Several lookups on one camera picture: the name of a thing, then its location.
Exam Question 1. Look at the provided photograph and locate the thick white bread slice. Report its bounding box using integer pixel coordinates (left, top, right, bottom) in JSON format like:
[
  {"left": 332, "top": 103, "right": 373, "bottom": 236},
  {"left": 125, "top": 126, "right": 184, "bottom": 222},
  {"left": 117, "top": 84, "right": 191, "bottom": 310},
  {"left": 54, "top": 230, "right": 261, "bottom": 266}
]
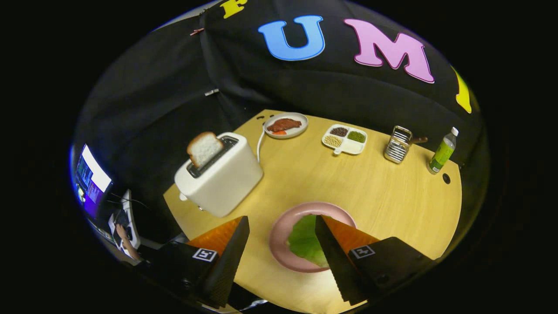
[{"left": 187, "top": 131, "right": 225, "bottom": 170}]

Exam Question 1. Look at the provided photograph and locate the white toaster cable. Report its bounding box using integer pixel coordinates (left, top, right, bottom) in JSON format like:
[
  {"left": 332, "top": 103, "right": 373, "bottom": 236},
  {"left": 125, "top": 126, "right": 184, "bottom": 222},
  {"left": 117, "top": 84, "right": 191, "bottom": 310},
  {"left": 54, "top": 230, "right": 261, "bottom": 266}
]
[{"left": 256, "top": 128, "right": 267, "bottom": 163}]

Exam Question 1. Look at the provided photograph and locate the white toaster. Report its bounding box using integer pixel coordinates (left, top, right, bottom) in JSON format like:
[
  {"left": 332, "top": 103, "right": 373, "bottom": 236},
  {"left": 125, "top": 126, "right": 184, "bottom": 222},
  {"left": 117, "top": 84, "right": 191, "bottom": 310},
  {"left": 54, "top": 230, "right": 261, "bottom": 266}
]
[{"left": 174, "top": 132, "right": 264, "bottom": 218}]

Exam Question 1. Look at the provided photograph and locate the black backdrop cloth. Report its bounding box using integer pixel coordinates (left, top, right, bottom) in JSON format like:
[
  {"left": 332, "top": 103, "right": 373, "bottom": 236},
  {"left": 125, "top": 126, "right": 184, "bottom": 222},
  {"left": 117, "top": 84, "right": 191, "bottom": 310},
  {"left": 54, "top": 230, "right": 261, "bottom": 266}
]
[{"left": 72, "top": 0, "right": 491, "bottom": 245}]

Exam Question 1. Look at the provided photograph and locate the red meat slice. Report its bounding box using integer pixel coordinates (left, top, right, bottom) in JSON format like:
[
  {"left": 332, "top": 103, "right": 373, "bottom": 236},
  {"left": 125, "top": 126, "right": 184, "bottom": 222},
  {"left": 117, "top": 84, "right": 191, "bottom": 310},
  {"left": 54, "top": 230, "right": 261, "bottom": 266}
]
[{"left": 267, "top": 118, "right": 302, "bottom": 133}]

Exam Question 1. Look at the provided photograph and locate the white divided dish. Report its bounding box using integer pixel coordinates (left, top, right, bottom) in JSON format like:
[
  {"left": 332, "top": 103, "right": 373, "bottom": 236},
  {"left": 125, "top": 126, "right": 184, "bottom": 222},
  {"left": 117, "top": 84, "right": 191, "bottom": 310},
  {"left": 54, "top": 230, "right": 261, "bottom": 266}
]
[{"left": 322, "top": 124, "right": 368, "bottom": 156}]

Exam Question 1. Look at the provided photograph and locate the green lettuce leaf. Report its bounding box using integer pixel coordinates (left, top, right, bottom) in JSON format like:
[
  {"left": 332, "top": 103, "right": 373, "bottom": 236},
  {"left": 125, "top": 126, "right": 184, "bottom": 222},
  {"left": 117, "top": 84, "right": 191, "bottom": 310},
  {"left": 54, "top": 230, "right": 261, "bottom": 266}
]
[{"left": 286, "top": 214, "right": 332, "bottom": 268}]

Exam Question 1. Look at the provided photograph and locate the green label plastic bottle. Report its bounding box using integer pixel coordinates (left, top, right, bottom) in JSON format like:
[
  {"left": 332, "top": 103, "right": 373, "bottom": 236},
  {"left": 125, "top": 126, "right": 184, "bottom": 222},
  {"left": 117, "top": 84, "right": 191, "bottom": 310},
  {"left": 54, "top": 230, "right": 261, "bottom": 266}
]
[{"left": 427, "top": 126, "right": 459, "bottom": 175}]

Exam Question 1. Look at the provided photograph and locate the white oval plate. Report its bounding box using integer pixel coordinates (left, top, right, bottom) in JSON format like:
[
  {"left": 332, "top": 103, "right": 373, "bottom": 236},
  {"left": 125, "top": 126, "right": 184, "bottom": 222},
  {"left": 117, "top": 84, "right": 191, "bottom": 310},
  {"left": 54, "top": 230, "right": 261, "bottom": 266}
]
[{"left": 263, "top": 112, "right": 309, "bottom": 140}]

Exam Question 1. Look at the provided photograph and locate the computer monitor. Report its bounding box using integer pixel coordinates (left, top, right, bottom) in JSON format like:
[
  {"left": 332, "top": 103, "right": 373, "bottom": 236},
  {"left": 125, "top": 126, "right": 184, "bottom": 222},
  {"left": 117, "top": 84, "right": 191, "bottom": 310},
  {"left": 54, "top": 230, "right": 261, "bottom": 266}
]
[{"left": 72, "top": 144, "right": 112, "bottom": 220}]

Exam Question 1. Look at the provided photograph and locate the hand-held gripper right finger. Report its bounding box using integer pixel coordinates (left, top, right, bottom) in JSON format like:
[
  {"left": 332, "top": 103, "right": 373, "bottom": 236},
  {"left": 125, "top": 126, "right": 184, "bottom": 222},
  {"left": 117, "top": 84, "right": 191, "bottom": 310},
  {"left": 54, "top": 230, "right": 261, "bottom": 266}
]
[{"left": 315, "top": 214, "right": 434, "bottom": 306}]

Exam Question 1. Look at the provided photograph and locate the white keyboard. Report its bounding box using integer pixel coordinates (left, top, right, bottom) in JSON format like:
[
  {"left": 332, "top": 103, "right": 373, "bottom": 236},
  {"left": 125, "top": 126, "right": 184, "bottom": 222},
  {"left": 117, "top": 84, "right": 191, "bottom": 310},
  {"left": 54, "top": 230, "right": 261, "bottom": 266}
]
[{"left": 108, "top": 189, "right": 141, "bottom": 250}]

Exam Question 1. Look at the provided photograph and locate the metal wire utensil rack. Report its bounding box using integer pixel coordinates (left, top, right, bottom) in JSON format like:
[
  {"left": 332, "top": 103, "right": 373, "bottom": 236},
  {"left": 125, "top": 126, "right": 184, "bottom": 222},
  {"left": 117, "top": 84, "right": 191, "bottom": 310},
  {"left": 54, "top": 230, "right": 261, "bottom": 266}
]
[{"left": 384, "top": 126, "right": 413, "bottom": 164}]

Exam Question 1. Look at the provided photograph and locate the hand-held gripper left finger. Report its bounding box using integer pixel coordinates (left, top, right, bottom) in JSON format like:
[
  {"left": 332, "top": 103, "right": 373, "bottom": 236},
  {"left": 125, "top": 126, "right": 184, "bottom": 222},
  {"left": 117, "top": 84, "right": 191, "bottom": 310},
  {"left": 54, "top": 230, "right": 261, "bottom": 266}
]
[{"left": 146, "top": 215, "right": 250, "bottom": 308}]

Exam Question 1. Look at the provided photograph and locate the pink round plate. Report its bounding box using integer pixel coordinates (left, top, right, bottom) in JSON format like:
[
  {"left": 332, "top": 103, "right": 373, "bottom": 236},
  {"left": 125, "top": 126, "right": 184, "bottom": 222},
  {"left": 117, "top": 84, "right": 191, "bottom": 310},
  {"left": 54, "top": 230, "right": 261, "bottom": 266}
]
[{"left": 269, "top": 201, "right": 358, "bottom": 274}]

